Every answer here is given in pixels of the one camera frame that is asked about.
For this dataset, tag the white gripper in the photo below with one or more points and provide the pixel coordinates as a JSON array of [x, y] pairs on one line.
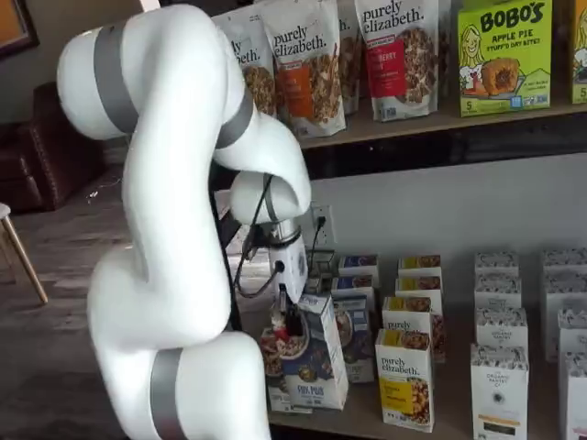
[[289, 268]]

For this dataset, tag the blue flax plus oatmeal box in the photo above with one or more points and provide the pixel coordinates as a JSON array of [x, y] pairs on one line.
[[321, 348]]

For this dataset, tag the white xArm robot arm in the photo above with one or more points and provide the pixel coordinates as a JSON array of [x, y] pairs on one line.
[[174, 229]]

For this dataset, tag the navy and white granola box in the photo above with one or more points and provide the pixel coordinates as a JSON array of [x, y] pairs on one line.
[[360, 265], [353, 284]]

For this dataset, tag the yellow purely elizabeth box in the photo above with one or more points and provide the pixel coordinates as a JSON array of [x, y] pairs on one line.
[[403, 380], [418, 284], [406, 316], [419, 262]]

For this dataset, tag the white patterned pantry box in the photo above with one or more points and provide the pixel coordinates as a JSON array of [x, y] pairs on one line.
[[496, 263], [566, 293], [573, 334], [501, 327], [497, 291], [564, 259], [500, 394], [575, 399]]

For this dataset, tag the wooden upper shelf board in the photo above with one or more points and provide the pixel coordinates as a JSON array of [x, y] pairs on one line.
[[413, 126]]

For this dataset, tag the green Bobo's apple pie box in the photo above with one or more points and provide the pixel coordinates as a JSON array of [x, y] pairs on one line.
[[504, 69]]

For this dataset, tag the yellow Bobo's snack box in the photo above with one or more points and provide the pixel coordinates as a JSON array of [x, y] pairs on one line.
[[580, 55]]

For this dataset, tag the orange label granola bag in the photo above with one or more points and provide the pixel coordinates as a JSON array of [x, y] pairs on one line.
[[302, 69]]

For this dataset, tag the blue label granola bag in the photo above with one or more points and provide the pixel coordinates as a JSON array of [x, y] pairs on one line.
[[254, 59]]

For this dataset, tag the red label granola bag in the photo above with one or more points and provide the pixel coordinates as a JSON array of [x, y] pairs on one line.
[[399, 69]]

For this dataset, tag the wooden chair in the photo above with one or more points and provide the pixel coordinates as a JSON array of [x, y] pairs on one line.
[[26, 261]]

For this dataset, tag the brown leather sofa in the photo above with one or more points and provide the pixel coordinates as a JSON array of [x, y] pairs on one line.
[[46, 160]]

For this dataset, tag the dark framed cork board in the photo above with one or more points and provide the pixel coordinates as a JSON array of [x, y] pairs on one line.
[[14, 23]]

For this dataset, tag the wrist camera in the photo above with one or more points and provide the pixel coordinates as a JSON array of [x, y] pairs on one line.
[[257, 240]]

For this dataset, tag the white wall outlet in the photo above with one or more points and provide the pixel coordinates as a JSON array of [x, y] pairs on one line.
[[330, 236]]

